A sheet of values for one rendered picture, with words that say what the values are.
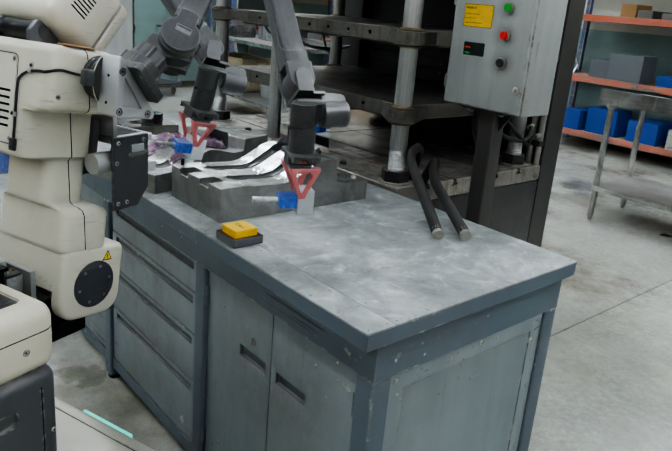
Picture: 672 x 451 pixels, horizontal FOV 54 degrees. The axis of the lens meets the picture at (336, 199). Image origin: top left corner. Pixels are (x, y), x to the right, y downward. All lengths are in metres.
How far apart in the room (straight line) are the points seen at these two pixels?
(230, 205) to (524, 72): 0.94
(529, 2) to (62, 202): 1.36
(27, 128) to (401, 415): 0.93
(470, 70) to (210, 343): 1.14
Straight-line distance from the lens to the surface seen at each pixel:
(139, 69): 1.27
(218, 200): 1.66
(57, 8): 1.38
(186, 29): 1.36
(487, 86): 2.10
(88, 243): 1.49
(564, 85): 2.83
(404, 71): 2.16
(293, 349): 1.49
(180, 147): 1.76
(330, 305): 1.27
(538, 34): 2.05
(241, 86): 1.75
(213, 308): 1.76
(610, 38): 8.51
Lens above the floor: 1.35
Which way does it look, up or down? 17 degrees down
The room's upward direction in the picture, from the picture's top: 5 degrees clockwise
